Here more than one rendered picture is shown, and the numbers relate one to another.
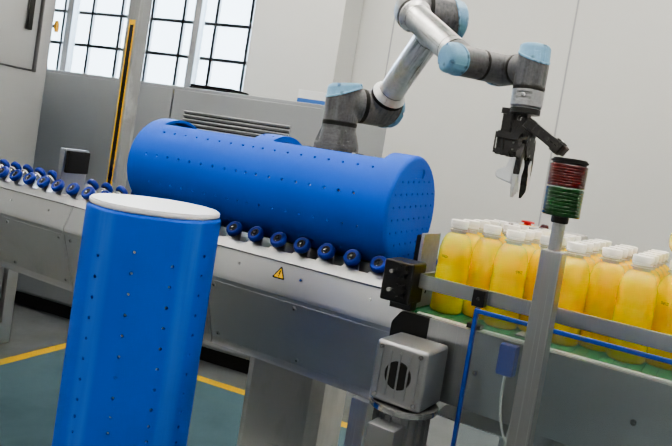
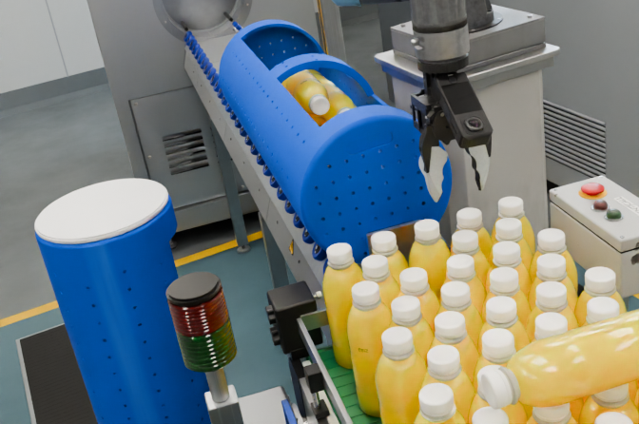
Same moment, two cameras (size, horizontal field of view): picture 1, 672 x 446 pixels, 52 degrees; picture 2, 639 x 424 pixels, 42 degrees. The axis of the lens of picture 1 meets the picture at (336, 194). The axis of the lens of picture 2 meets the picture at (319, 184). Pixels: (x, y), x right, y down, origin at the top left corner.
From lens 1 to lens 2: 144 cm
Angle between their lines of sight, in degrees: 50
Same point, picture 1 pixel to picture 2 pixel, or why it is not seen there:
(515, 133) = (422, 104)
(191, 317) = (133, 327)
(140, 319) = (83, 332)
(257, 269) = (283, 235)
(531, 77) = (416, 13)
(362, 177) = (293, 158)
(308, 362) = not seen: hidden behind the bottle
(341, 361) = not seen: hidden behind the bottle
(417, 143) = not seen: outside the picture
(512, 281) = (358, 359)
